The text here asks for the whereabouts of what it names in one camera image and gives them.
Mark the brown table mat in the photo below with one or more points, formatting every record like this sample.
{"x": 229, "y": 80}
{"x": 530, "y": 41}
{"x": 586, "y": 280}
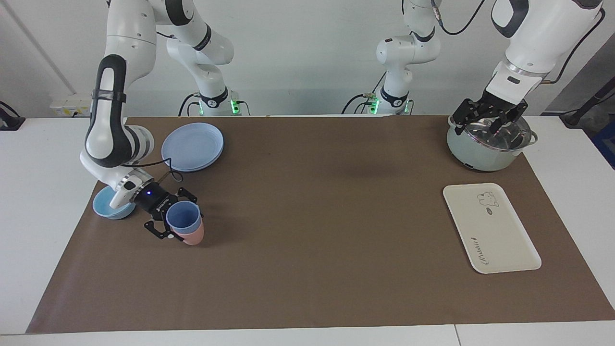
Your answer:
{"x": 312, "y": 230}

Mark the blue box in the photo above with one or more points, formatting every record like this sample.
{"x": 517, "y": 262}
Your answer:
{"x": 606, "y": 146}

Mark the cream rabbit print tray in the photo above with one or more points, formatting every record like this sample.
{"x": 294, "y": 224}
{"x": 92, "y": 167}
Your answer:
{"x": 492, "y": 230}

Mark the blue plastic cup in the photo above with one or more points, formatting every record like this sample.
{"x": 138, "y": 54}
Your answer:
{"x": 182, "y": 216}

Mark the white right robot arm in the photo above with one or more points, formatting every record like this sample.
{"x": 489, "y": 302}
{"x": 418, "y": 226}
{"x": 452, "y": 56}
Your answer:
{"x": 117, "y": 120}

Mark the white power strip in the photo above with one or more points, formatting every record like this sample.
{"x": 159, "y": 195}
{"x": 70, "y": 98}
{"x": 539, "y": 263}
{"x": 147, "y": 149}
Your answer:
{"x": 69, "y": 103}

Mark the pale green cooking pot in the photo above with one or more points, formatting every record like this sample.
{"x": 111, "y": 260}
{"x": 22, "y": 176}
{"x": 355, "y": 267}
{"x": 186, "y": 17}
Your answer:
{"x": 473, "y": 154}

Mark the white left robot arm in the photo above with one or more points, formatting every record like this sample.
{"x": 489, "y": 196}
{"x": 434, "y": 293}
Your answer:
{"x": 538, "y": 33}

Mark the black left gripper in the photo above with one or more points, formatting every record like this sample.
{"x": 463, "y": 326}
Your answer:
{"x": 502, "y": 103}

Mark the glass pot lid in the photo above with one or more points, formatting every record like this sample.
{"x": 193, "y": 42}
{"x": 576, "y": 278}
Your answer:
{"x": 480, "y": 132}

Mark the black table clamp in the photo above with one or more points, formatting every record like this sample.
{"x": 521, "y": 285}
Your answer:
{"x": 10, "y": 122}

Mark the black stand pole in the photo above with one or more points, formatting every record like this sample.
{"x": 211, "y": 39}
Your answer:
{"x": 584, "y": 106}

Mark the light blue bowl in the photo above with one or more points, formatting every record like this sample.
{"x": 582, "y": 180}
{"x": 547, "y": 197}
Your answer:
{"x": 103, "y": 207}

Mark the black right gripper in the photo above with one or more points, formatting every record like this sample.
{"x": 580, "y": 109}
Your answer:
{"x": 151, "y": 199}

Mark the pink plastic cup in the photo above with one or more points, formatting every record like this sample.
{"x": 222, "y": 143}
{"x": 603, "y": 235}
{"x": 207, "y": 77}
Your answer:
{"x": 192, "y": 236}

